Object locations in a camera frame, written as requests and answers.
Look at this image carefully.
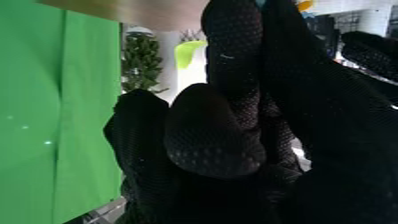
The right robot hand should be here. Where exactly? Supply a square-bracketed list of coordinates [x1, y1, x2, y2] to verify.
[101, 0, 398, 224]

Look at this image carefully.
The green plant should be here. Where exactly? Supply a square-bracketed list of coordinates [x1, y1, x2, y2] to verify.
[119, 31, 170, 95]

